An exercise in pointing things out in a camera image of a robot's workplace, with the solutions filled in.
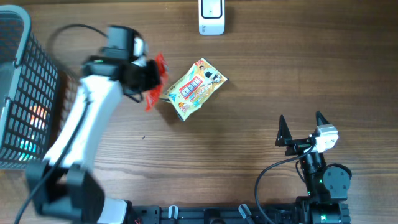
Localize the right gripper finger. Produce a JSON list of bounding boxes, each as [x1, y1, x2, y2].
[[315, 111, 330, 126], [276, 115, 292, 141]]

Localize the red Hacks candy bag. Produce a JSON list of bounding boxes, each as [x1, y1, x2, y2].
[[145, 53, 169, 111]]

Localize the yellow snack bag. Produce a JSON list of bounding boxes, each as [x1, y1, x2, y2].
[[160, 58, 228, 121]]

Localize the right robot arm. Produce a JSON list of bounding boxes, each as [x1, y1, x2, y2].
[[275, 111, 352, 224]]

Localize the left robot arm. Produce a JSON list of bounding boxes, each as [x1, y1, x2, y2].
[[25, 25, 161, 223]]

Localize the white barcode scanner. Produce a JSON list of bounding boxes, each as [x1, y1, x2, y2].
[[198, 0, 226, 35]]

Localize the colourful snacks in basket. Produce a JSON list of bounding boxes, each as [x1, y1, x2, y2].
[[14, 105, 46, 161]]

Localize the dark grey mesh basket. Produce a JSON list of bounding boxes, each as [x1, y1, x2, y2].
[[1, 5, 60, 170]]

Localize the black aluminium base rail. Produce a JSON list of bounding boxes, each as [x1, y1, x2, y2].
[[124, 203, 351, 224]]

